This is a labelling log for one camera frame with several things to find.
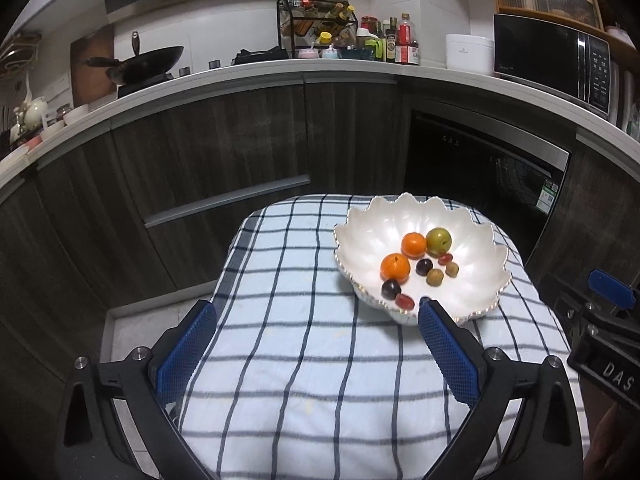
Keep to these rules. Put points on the black microwave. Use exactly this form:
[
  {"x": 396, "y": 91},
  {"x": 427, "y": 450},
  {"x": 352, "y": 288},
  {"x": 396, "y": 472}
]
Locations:
[{"x": 540, "y": 60}]

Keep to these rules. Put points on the large tan longan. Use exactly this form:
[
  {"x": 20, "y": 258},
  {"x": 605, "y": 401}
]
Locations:
[{"x": 434, "y": 277}]

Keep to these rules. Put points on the small dark plum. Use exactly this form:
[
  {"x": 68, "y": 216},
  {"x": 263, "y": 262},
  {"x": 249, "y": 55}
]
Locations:
[{"x": 424, "y": 266}]

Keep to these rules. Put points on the checked tablecloth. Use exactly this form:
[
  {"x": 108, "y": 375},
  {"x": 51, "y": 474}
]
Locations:
[{"x": 290, "y": 310}]

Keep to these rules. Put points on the white teapot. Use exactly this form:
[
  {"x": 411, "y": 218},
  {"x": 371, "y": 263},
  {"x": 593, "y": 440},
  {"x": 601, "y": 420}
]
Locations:
[{"x": 36, "y": 112}]

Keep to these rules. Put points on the white scalloped bowl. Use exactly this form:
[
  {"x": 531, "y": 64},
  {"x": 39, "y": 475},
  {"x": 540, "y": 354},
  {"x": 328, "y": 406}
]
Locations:
[{"x": 475, "y": 280}]

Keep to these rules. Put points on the red lidded jar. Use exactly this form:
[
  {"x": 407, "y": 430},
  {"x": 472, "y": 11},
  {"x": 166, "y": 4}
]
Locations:
[{"x": 368, "y": 24}]

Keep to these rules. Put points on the orange mandarin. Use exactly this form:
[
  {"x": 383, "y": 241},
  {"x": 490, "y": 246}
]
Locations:
[
  {"x": 413, "y": 243},
  {"x": 395, "y": 266}
]

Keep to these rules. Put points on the green round pear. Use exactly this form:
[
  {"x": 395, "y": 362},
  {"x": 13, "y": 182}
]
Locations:
[{"x": 438, "y": 240}]

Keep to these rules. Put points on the blue lidded condiment jar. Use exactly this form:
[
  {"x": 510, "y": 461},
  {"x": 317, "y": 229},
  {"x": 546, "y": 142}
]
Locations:
[{"x": 330, "y": 52}]

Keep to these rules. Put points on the small tan longan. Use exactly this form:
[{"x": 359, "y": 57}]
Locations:
[{"x": 452, "y": 269}]

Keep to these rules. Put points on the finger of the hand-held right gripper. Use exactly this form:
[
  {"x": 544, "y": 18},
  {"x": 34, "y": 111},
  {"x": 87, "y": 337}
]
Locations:
[
  {"x": 612, "y": 290},
  {"x": 565, "y": 300}
]

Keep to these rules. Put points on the white rice cooker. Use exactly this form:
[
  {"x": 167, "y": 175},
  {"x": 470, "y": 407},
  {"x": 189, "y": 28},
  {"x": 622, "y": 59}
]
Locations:
[{"x": 470, "y": 55}]

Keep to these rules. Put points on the red sauce bottle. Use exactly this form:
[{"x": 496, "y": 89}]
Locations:
[{"x": 407, "y": 40}]

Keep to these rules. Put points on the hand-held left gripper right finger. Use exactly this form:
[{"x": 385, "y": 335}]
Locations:
[{"x": 447, "y": 350}]

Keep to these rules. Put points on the wooden cutting board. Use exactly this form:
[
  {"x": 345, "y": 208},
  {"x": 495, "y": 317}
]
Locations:
[{"x": 90, "y": 80}]

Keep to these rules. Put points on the black gas stove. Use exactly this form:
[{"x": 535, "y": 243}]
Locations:
[{"x": 255, "y": 55}]

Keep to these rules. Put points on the black built-in dishwasher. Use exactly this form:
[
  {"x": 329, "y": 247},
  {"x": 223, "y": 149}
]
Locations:
[{"x": 475, "y": 170}]

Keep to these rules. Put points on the black wok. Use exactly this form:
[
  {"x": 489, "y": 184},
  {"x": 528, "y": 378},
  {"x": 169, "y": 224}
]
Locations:
[{"x": 150, "y": 62}]

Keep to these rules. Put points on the white small bowl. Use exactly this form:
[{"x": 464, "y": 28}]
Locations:
[
  {"x": 76, "y": 115},
  {"x": 52, "y": 131}
]

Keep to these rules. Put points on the large dark plum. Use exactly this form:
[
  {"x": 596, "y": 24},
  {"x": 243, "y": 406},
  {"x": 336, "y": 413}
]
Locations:
[{"x": 391, "y": 288}]

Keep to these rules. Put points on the dark sauce bottle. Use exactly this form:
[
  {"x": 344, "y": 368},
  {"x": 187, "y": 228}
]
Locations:
[{"x": 391, "y": 42}]

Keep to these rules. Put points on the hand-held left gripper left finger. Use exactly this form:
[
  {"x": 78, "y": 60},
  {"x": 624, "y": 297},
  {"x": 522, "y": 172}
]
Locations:
[{"x": 185, "y": 350}]

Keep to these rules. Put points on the pink lidded condiment jar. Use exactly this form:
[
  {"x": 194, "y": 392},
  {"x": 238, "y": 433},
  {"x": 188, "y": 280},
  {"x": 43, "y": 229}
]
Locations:
[{"x": 307, "y": 53}]

